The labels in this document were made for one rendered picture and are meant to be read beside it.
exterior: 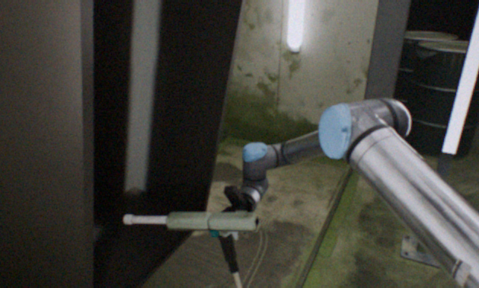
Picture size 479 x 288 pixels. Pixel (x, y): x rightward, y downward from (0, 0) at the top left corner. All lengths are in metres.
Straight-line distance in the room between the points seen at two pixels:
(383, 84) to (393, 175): 1.99
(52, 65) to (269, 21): 2.25
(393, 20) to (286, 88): 0.87
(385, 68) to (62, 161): 2.24
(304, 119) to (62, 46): 2.37
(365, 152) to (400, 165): 0.07
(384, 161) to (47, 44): 0.63
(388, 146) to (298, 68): 2.09
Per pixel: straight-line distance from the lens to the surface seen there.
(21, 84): 0.79
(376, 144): 0.76
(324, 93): 2.77
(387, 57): 2.66
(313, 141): 1.16
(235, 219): 1.08
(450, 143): 1.90
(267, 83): 2.90
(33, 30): 0.72
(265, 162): 1.31
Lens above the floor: 1.31
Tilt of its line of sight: 24 degrees down
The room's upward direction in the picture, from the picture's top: 1 degrees clockwise
